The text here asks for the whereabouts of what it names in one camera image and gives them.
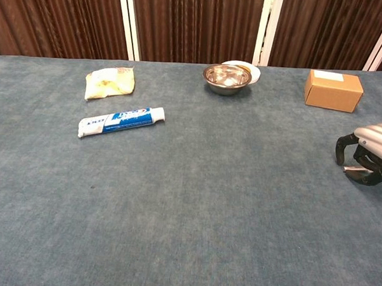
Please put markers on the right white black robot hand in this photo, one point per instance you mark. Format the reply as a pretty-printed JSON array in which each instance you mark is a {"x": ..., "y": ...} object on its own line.
[{"x": 378, "y": 138}]

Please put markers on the small metal cylinder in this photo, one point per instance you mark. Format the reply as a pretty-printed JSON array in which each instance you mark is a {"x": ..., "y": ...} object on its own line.
[{"x": 354, "y": 169}]

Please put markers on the brown cardboard box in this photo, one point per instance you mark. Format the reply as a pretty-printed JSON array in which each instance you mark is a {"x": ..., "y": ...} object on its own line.
[{"x": 332, "y": 95}]

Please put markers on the white plate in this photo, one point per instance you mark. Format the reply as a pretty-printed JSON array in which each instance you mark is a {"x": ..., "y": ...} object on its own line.
[{"x": 255, "y": 74}]

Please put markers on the stainless steel bowl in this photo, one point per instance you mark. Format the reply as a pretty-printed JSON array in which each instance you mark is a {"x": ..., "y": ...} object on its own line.
[{"x": 226, "y": 84}]

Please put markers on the blue table mat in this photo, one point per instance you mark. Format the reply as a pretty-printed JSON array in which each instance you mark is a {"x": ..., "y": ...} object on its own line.
[{"x": 188, "y": 196}]

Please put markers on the blue white toothpaste tube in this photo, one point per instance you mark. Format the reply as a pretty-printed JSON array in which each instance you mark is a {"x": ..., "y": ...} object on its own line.
[{"x": 125, "y": 121}]

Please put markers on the pale yellow snack packet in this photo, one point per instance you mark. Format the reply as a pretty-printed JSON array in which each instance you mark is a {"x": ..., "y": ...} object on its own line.
[{"x": 108, "y": 84}]

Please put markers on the white partition frame post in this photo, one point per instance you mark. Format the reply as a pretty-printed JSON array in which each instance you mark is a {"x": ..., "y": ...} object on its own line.
[
  {"x": 373, "y": 60},
  {"x": 261, "y": 32},
  {"x": 128, "y": 26}
]

